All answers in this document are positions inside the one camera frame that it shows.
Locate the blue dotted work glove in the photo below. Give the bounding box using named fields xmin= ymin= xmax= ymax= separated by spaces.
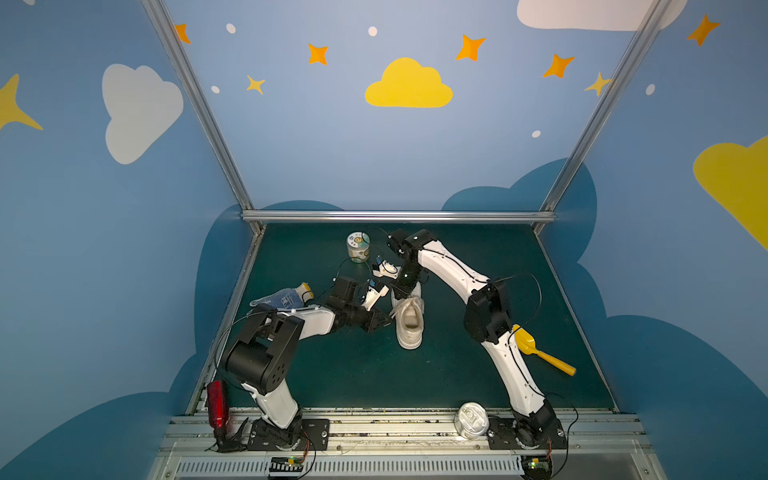
xmin=249 ymin=283 xmax=314 ymax=310

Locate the white sneaker shoe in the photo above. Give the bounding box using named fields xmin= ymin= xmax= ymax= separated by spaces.
xmin=390 ymin=282 xmax=425 ymax=350

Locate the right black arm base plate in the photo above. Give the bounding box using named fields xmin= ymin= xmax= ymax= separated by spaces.
xmin=487 ymin=415 xmax=566 ymax=450

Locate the small circuit board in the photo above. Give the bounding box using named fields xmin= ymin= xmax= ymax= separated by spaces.
xmin=267 ymin=456 xmax=305 ymax=479
xmin=521 ymin=456 xmax=553 ymax=480

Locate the yellow plastic scoop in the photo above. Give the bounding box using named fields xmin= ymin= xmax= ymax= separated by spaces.
xmin=512 ymin=324 xmax=577 ymax=377

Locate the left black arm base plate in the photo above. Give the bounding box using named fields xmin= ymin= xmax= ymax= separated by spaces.
xmin=246 ymin=418 xmax=330 ymax=452

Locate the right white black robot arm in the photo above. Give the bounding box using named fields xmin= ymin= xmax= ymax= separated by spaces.
xmin=387 ymin=230 xmax=570 ymax=449

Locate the aluminium frame post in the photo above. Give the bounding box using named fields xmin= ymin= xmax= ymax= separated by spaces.
xmin=141 ymin=0 xmax=264 ymax=236
xmin=533 ymin=0 xmax=672 ymax=236

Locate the aluminium front rail base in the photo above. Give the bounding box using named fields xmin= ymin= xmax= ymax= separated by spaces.
xmin=148 ymin=409 xmax=666 ymax=479

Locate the round sunflower label canister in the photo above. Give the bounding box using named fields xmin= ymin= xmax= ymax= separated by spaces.
xmin=346 ymin=231 xmax=370 ymax=263

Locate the left small circuit board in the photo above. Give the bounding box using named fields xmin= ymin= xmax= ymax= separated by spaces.
xmin=267 ymin=456 xmax=305 ymax=479

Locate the red bottle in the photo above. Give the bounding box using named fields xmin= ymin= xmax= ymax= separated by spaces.
xmin=206 ymin=379 xmax=229 ymax=432

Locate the aluminium frame left post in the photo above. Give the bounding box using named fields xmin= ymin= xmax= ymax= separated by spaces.
xmin=141 ymin=0 xmax=264 ymax=236

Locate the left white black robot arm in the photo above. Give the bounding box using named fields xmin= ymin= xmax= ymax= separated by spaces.
xmin=207 ymin=277 xmax=391 ymax=453

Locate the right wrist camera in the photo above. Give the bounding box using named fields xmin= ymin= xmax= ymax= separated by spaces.
xmin=372 ymin=257 xmax=400 ymax=279

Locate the right small circuit board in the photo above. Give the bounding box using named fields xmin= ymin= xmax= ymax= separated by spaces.
xmin=521 ymin=456 xmax=553 ymax=480

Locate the aluminium frame right post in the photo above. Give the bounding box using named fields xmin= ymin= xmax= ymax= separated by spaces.
xmin=533 ymin=0 xmax=672 ymax=236

